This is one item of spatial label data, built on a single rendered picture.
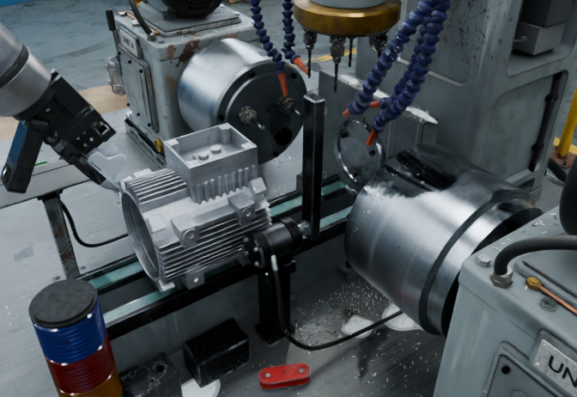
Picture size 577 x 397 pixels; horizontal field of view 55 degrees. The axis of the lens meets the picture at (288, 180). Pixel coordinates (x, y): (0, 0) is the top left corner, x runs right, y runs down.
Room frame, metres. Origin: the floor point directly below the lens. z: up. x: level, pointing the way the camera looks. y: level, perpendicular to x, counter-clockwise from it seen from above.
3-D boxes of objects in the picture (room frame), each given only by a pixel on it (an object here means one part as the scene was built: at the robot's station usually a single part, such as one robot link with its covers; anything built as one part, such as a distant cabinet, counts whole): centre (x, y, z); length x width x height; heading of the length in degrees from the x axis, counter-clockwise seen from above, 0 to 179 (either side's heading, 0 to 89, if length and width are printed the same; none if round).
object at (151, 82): (1.41, 0.27, 0.99); 0.35 x 0.31 x 0.37; 35
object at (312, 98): (0.74, -0.04, 1.12); 0.04 x 0.03 x 0.26; 125
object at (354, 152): (0.97, -0.14, 1.01); 0.15 x 0.02 x 0.15; 35
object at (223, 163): (0.78, 0.13, 1.11); 0.12 x 0.11 x 0.07; 124
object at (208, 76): (1.21, 0.14, 1.04); 0.37 x 0.25 x 0.25; 35
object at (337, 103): (1.01, -0.19, 0.97); 0.30 x 0.11 x 0.34; 35
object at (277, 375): (0.59, 0.01, 0.81); 0.09 x 0.03 x 0.02; 100
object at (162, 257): (0.76, 0.16, 1.01); 0.20 x 0.19 x 0.19; 124
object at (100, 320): (0.37, 0.21, 1.19); 0.06 x 0.06 x 0.04
